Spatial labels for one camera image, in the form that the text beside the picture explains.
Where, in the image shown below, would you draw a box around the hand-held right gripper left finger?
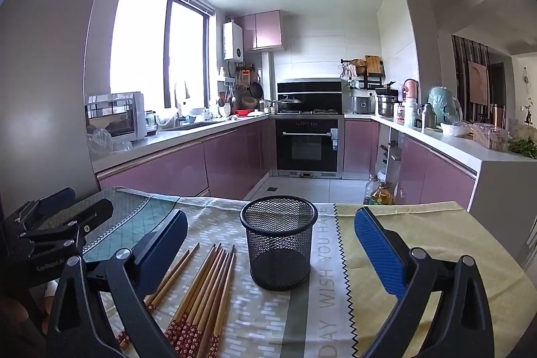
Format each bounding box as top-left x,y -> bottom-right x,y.
45,209 -> 189,358

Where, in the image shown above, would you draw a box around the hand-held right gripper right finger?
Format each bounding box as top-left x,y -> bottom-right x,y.
353,207 -> 496,358

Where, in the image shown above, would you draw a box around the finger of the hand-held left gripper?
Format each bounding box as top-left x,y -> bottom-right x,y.
12,187 -> 77,233
17,199 -> 115,256

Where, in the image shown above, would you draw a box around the bunch of wooden chopsticks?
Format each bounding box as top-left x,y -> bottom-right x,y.
116,242 -> 237,358

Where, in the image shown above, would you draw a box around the black mesh holder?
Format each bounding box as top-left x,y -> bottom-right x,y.
240,195 -> 318,292

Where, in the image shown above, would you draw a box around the person's left hand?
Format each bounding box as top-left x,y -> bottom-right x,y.
0,283 -> 57,342

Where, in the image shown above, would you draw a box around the yellow cooking oil bottle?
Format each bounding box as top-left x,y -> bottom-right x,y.
369,182 -> 395,205

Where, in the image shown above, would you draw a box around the clear plastic bottle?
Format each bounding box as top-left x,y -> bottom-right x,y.
364,173 -> 380,204

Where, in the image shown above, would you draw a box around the clear plastic bag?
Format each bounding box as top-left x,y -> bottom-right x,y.
87,127 -> 133,157

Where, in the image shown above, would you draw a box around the pink base cabinet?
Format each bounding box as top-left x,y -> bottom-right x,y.
96,117 -> 278,201
344,119 -> 379,174
396,134 -> 478,210

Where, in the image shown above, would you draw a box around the white kitchen countertop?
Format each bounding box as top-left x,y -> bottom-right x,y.
88,111 -> 537,174

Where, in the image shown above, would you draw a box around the patterned tablecloth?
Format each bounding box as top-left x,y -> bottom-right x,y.
25,186 -> 537,358

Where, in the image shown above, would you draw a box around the black built-in oven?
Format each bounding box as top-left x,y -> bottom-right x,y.
275,118 -> 340,172

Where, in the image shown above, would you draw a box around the grey refrigerator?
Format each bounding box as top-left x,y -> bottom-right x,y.
0,0 -> 122,216

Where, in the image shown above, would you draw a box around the white bottle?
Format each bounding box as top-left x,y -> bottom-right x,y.
403,98 -> 419,126

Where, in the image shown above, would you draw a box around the steel flask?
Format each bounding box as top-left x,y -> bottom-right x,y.
421,103 -> 437,129

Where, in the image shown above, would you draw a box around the white bowl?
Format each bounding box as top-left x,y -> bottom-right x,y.
440,122 -> 473,138

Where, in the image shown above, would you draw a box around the steel steamer pot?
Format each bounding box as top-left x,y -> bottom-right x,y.
376,90 -> 399,117

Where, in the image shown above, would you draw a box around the steel rice cooker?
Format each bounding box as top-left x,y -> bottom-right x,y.
349,89 -> 377,114

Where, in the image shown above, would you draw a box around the pale green appliance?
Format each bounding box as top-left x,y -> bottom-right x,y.
428,86 -> 462,124

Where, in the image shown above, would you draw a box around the clear plastic container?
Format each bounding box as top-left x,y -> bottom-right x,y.
473,123 -> 510,152

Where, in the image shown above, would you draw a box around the pink kettle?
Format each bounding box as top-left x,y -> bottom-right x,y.
403,79 -> 420,103

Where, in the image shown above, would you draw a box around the wok with lid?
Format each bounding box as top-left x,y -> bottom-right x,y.
277,95 -> 303,113

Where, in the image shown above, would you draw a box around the kitchen window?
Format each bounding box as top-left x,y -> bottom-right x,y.
110,0 -> 216,111

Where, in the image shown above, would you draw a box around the black range hood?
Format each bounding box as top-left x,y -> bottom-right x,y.
277,80 -> 342,113

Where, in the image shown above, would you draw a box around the green leafy vegetables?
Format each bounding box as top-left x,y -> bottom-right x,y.
507,138 -> 537,159

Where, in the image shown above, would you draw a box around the white water heater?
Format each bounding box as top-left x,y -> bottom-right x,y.
223,22 -> 244,61

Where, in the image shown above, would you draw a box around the wall rack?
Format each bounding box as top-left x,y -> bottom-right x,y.
340,55 -> 386,88

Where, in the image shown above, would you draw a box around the wall picture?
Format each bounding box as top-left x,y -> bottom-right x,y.
467,60 -> 489,107

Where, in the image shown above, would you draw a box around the pink wall cabinet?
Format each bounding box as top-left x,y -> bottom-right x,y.
234,10 -> 283,51

